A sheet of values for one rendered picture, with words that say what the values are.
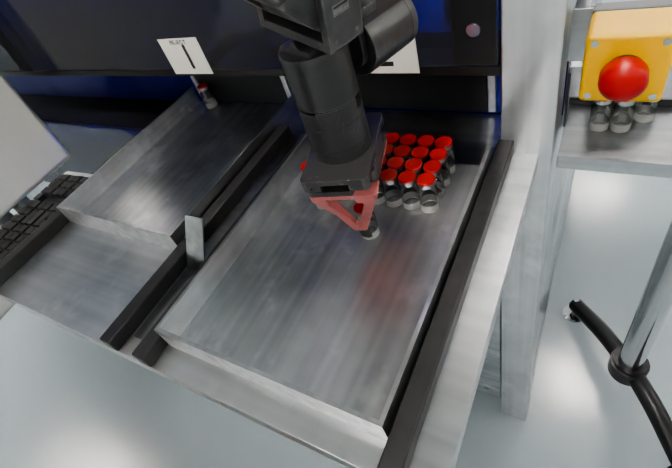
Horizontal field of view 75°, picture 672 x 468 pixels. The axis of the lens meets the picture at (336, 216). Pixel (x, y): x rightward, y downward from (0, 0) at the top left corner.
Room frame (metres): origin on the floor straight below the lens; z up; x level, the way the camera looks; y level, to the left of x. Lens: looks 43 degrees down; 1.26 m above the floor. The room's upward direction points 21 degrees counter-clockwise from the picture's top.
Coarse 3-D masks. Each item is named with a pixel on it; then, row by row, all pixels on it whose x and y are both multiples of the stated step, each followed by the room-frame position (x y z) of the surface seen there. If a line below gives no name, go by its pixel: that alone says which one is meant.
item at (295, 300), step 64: (448, 192) 0.37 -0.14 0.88; (256, 256) 0.38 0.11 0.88; (320, 256) 0.35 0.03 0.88; (384, 256) 0.31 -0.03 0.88; (448, 256) 0.26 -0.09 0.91; (192, 320) 0.32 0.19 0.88; (256, 320) 0.29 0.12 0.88; (320, 320) 0.26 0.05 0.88; (384, 320) 0.24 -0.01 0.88; (320, 384) 0.20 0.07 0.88; (384, 384) 0.18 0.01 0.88
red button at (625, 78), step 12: (612, 60) 0.33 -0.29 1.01; (624, 60) 0.32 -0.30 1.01; (636, 60) 0.31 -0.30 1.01; (600, 72) 0.33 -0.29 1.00; (612, 72) 0.32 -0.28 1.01; (624, 72) 0.31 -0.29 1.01; (636, 72) 0.30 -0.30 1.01; (648, 72) 0.30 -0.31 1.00; (600, 84) 0.32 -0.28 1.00; (612, 84) 0.31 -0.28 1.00; (624, 84) 0.31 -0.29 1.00; (636, 84) 0.30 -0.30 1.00; (612, 96) 0.31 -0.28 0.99; (624, 96) 0.30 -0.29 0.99; (636, 96) 0.30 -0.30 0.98
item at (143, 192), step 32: (192, 96) 0.86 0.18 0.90; (160, 128) 0.78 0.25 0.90; (192, 128) 0.76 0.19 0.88; (224, 128) 0.72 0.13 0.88; (256, 128) 0.68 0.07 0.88; (128, 160) 0.71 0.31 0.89; (160, 160) 0.69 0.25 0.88; (192, 160) 0.65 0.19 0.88; (224, 160) 0.62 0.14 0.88; (96, 192) 0.65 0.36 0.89; (128, 192) 0.63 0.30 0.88; (160, 192) 0.60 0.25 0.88; (192, 192) 0.57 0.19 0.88; (96, 224) 0.56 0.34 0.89; (128, 224) 0.50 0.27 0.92; (160, 224) 0.52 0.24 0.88
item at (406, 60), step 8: (408, 48) 0.48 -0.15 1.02; (392, 56) 0.49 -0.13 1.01; (400, 56) 0.48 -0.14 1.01; (408, 56) 0.48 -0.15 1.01; (416, 56) 0.47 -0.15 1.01; (400, 64) 0.48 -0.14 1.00; (408, 64) 0.48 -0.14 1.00; (416, 64) 0.47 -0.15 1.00; (376, 72) 0.51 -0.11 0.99; (384, 72) 0.50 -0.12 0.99; (392, 72) 0.49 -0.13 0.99; (400, 72) 0.49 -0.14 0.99; (408, 72) 0.48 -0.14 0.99; (416, 72) 0.47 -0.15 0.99
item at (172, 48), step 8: (160, 40) 0.74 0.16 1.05; (168, 40) 0.73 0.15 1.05; (176, 40) 0.72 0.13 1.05; (184, 40) 0.71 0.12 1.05; (192, 40) 0.70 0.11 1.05; (168, 48) 0.74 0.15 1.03; (176, 48) 0.73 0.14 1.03; (192, 48) 0.70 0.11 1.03; (200, 48) 0.69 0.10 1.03; (168, 56) 0.74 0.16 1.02; (176, 56) 0.73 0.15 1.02; (184, 56) 0.72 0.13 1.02; (192, 56) 0.71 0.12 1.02; (200, 56) 0.70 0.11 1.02; (176, 64) 0.74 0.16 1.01; (184, 64) 0.73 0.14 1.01; (200, 64) 0.70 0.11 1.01; (208, 64) 0.69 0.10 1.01; (176, 72) 0.75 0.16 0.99; (184, 72) 0.73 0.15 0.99; (192, 72) 0.72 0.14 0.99; (200, 72) 0.71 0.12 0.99; (208, 72) 0.70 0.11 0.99
